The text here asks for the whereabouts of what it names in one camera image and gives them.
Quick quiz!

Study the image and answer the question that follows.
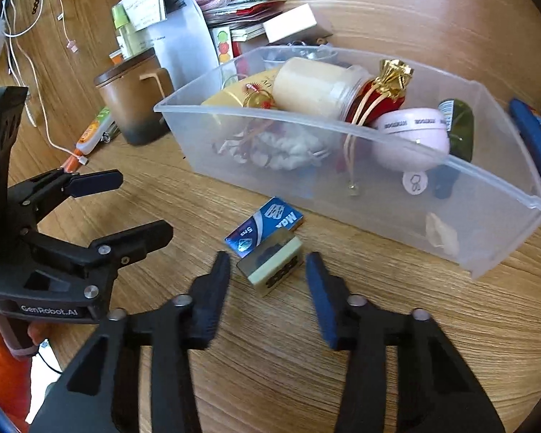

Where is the clear plastic bin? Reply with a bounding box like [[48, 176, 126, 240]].
[[153, 45, 541, 280]]

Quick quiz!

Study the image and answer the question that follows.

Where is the white paper bag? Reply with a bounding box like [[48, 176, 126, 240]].
[[146, 0, 221, 100]]

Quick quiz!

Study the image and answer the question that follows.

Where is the pink orange pen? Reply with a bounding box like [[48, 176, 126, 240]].
[[61, 153, 91, 173]]

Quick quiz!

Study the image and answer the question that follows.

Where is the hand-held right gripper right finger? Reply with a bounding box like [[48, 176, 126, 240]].
[[304, 252, 508, 433]]

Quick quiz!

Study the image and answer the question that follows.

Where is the person's left forearm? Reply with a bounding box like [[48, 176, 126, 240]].
[[0, 322, 33, 429]]

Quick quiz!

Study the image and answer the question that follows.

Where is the small beige object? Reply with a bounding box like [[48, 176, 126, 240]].
[[426, 212, 459, 253]]

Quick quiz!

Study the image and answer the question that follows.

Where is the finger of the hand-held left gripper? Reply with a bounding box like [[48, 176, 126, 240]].
[[20, 220, 174, 277], [10, 169, 123, 200]]

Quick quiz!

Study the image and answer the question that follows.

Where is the person's left hand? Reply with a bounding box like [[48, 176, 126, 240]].
[[27, 322, 51, 347]]

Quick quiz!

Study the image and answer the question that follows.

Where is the brown mug with lid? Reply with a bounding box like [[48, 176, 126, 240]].
[[94, 47, 174, 146]]

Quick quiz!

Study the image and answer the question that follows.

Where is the small blue box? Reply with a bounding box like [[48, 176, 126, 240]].
[[224, 197, 305, 253]]

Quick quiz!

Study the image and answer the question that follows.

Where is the cream yellow tube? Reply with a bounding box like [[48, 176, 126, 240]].
[[201, 69, 282, 109]]

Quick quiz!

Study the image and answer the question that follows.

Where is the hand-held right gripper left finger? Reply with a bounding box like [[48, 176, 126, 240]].
[[27, 250, 232, 433]]

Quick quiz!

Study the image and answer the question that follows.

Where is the red velvet drawstring pouch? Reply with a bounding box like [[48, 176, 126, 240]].
[[343, 58, 414, 197]]

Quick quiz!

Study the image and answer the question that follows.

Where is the white paper receipt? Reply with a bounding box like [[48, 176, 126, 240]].
[[122, 0, 170, 32]]

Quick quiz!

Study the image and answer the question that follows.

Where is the blue patterned pouch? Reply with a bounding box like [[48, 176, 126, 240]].
[[509, 98, 541, 213]]

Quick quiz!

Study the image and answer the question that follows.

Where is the white charging cable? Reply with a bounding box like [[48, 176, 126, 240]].
[[49, 0, 79, 52], [2, 0, 88, 165]]

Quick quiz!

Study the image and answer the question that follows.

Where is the clear plastic bowl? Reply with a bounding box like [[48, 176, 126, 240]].
[[264, 40, 339, 65]]

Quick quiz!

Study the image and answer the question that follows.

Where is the pink round case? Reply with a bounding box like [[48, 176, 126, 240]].
[[372, 107, 452, 172]]

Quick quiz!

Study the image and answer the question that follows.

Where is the cream jar with purple label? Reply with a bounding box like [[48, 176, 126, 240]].
[[273, 57, 370, 120]]

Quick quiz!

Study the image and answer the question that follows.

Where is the green spray bottle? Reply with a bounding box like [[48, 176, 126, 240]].
[[112, 4, 140, 55]]

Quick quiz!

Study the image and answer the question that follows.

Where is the white cardboard box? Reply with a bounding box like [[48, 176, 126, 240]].
[[262, 4, 318, 45]]

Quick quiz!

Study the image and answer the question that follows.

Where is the beige black eraser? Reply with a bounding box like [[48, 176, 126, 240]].
[[237, 230, 304, 297]]

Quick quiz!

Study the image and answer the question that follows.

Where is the fruit sticker strip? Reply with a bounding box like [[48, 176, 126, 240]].
[[210, 27, 235, 66]]

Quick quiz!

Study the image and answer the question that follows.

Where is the dark green small bottle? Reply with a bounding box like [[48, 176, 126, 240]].
[[437, 99, 475, 163]]

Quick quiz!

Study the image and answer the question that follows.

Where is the orange white glue tube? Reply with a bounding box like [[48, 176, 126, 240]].
[[74, 107, 114, 156]]

